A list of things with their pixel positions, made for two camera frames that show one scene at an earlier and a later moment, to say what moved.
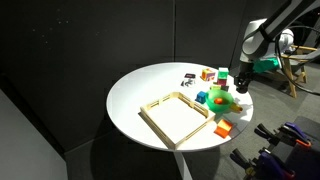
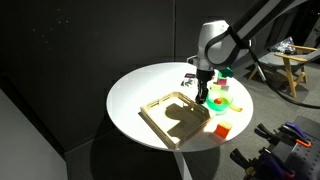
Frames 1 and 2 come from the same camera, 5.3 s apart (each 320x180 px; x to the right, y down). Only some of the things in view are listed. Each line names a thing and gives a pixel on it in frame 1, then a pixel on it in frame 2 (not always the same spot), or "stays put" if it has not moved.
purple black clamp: (264, 167) stays put
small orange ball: (218, 101) stays put
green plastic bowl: (226, 97) stays put
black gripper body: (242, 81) → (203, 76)
